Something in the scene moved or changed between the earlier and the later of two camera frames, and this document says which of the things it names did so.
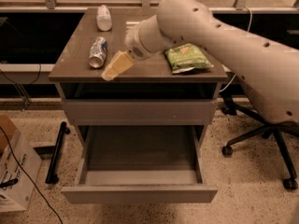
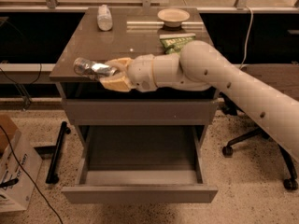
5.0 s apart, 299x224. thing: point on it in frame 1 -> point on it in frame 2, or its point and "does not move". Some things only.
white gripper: (133, 43) -> (140, 72)
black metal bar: (50, 176) does not move
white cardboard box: (15, 188) does not move
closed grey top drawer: (140, 112) does not move
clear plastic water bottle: (104, 20) does not move
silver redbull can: (97, 52) -> (91, 69)
